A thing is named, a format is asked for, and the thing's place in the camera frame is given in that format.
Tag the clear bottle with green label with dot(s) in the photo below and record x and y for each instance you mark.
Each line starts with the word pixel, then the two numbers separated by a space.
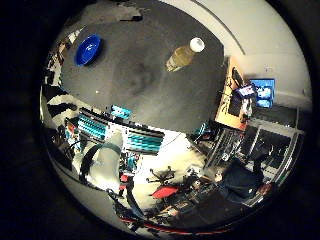
pixel 182 56

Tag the white grey covered machine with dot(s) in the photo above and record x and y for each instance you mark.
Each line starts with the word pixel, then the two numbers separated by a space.
pixel 105 165

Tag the teal drawer storage rack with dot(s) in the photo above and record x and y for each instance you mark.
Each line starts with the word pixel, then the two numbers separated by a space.
pixel 91 126
pixel 145 141

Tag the red office chair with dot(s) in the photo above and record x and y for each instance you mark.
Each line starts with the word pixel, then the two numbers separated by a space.
pixel 164 190

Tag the blue plastic bowl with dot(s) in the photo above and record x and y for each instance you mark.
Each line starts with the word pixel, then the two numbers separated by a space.
pixel 88 49

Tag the person in dark clothes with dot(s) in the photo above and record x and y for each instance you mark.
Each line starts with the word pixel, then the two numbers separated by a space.
pixel 241 182

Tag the wooden desk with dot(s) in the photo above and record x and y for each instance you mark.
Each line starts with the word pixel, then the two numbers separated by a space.
pixel 230 100

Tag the blue lit computer monitor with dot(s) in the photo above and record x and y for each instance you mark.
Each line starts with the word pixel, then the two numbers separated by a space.
pixel 264 93

